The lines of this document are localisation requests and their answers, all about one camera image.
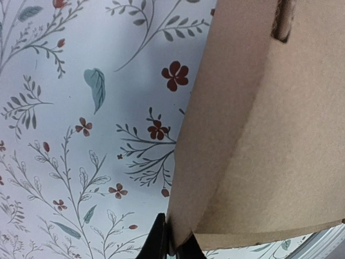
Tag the white floral table cloth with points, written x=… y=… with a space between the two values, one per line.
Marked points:
x=93 y=97

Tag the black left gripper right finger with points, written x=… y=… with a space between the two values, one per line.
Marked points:
x=190 y=250

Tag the brown cardboard box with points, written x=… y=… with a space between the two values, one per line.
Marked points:
x=260 y=154

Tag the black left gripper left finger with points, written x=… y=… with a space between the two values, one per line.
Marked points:
x=156 y=244

